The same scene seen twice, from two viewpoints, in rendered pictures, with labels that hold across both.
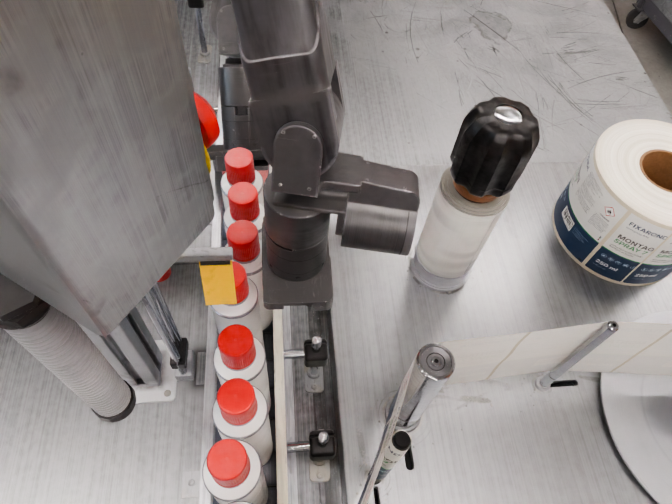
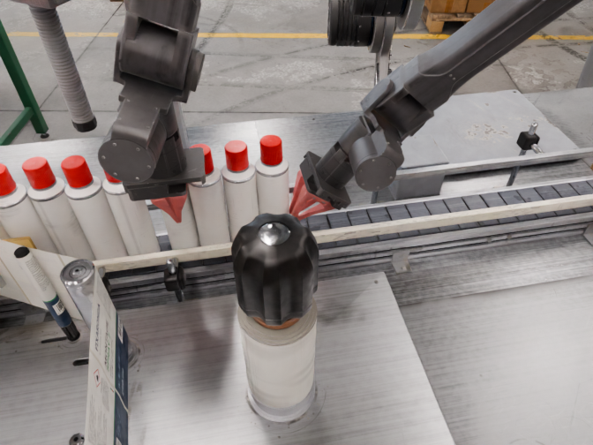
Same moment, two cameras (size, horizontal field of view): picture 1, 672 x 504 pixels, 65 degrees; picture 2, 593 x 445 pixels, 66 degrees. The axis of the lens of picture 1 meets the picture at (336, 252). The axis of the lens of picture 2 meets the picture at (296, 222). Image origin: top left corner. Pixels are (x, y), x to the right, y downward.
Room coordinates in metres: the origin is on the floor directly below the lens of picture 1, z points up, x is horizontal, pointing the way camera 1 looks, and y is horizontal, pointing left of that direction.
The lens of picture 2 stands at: (0.45, -0.44, 1.47)
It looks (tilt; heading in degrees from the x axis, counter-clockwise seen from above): 44 degrees down; 90
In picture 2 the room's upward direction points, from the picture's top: straight up
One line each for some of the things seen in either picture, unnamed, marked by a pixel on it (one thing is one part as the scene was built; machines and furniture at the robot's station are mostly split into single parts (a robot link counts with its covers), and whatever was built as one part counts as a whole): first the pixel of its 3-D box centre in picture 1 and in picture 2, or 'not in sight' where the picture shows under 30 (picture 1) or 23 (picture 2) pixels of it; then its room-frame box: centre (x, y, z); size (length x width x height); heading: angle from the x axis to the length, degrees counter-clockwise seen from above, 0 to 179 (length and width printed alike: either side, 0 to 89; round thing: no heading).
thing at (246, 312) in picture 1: (238, 318); (176, 201); (0.25, 0.10, 0.98); 0.05 x 0.05 x 0.20
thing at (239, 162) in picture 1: (245, 210); (273, 192); (0.41, 0.12, 0.98); 0.05 x 0.05 x 0.20
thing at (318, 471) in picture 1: (319, 457); not in sight; (0.14, -0.01, 0.83); 0.06 x 0.03 x 0.01; 9
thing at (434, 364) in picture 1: (417, 391); (101, 317); (0.20, -0.11, 0.97); 0.05 x 0.05 x 0.19
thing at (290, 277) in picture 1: (296, 245); (161, 154); (0.27, 0.04, 1.12); 0.10 x 0.07 x 0.07; 10
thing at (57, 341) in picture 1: (75, 359); (63, 62); (0.12, 0.17, 1.18); 0.04 x 0.04 x 0.21
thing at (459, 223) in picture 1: (467, 204); (278, 327); (0.43, -0.16, 1.03); 0.09 x 0.09 x 0.30
